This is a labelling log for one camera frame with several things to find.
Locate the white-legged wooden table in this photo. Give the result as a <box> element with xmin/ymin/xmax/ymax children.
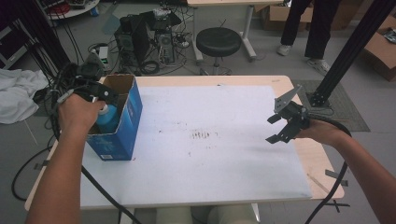
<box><xmin>186</xmin><ymin>0</ymin><xmax>292</xmax><ymax>62</ymax></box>

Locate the grey floor mat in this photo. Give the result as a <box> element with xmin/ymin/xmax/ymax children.
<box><xmin>290</xmin><ymin>78</ymin><xmax>372</xmax><ymax>133</ymax></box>

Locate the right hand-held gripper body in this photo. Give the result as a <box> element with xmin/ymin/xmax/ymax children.
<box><xmin>273</xmin><ymin>83</ymin><xmax>312</xmax><ymax>139</ymax></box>

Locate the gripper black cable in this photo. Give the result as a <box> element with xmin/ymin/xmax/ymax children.
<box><xmin>303</xmin><ymin>112</ymin><xmax>353</xmax><ymax>224</ymax></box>
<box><xmin>49</xmin><ymin>62</ymin><xmax>143</xmax><ymax>224</ymax></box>

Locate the coiled black cable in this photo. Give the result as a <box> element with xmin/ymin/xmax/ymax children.
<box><xmin>139</xmin><ymin>60</ymin><xmax>162</xmax><ymax>76</ymax></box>

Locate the person's right hand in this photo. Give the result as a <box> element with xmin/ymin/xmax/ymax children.
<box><xmin>293</xmin><ymin>118</ymin><xmax>351</xmax><ymax>147</ymax></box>

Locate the brown cardboard box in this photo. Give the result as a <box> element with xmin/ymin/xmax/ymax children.
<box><xmin>261</xmin><ymin>4</ymin><xmax>314</xmax><ymax>32</ymax></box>
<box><xmin>361</xmin><ymin>15</ymin><xmax>396</xmax><ymax>82</ymax></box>

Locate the blue bottle with white cap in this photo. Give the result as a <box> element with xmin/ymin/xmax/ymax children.
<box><xmin>94</xmin><ymin>104</ymin><xmax>120</xmax><ymax>134</ymax></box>

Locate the white table mat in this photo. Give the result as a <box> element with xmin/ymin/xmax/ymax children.
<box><xmin>78</xmin><ymin>84</ymin><xmax>313</xmax><ymax>209</ymax></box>

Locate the black metal stand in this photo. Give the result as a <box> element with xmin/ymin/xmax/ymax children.
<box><xmin>18</xmin><ymin>0</ymin><xmax>83</xmax><ymax>94</ymax></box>
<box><xmin>306</xmin><ymin>0</ymin><xmax>396</xmax><ymax>106</ymax></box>

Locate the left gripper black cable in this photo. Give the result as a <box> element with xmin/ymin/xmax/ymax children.
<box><xmin>49</xmin><ymin>62</ymin><xmax>143</xmax><ymax>224</ymax></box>

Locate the person's left hand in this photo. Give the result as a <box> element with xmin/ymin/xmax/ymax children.
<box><xmin>57</xmin><ymin>92</ymin><xmax>107</xmax><ymax>138</ymax></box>

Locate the grey tape strip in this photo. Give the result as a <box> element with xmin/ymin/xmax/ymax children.
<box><xmin>33</xmin><ymin>159</ymin><xmax>50</xmax><ymax>171</ymax></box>
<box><xmin>325</xmin><ymin>169</ymin><xmax>349</xmax><ymax>188</ymax></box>

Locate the white power supply unit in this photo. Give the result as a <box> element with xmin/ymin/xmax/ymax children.
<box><xmin>97</xmin><ymin>46</ymin><xmax>110</xmax><ymax>71</ymax></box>

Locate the black round stool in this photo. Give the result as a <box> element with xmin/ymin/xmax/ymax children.
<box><xmin>195</xmin><ymin>26</ymin><xmax>243</xmax><ymax>77</ymax></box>

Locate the black computer tower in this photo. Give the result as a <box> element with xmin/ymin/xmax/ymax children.
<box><xmin>114</xmin><ymin>15</ymin><xmax>150</xmax><ymax>75</ymax></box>

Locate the white cloth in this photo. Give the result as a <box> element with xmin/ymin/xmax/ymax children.
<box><xmin>0</xmin><ymin>68</ymin><xmax>50</xmax><ymax>125</ymax></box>

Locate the blue cardboard box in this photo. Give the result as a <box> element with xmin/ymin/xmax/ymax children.
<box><xmin>86</xmin><ymin>74</ymin><xmax>144</xmax><ymax>161</ymax></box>

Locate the black tape cross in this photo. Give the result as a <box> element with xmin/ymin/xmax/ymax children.
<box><xmin>326</xmin><ymin>200</ymin><xmax>351</xmax><ymax>214</ymax></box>

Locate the round white table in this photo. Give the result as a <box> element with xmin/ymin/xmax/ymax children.
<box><xmin>36</xmin><ymin>0</ymin><xmax>101</xmax><ymax>21</ymax></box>

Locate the black floor cable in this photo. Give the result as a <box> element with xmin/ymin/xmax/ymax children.
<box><xmin>11</xmin><ymin>146</ymin><xmax>52</xmax><ymax>202</ymax></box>

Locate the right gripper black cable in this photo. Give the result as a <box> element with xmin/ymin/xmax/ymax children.
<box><xmin>303</xmin><ymin>112</ymin><xmax>353</xmax><ymax>224</ymax></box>

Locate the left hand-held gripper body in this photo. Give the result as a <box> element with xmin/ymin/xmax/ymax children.
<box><xmin>60</xmin><ymin>50</ymin><xmax>106</xmax><ymax>104</ymax></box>

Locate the open computer case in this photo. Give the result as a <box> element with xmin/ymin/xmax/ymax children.
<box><xmin>154</xmin><ymin>31</ymin><xmax>176</xmax><ymax>65</ymax></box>

